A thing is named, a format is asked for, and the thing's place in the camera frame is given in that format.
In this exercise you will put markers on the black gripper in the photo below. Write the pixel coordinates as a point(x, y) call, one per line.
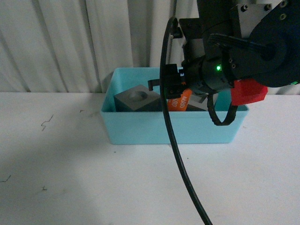
point(201, 76)

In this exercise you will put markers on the gray block with square hole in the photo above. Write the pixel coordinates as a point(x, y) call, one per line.
point(197, 103)

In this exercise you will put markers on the orange cylinder part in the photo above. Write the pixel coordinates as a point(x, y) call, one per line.
point(180, 104)

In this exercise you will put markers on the gray block with round hole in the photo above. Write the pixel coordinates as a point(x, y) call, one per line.
point(137, 99)

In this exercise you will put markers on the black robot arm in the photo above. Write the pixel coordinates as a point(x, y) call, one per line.
point(231, 42)

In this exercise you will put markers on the light gray curtain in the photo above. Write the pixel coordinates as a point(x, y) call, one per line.
point(75, 45)

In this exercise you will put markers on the red plastic mount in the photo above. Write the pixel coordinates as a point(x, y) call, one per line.
point(247, 91)

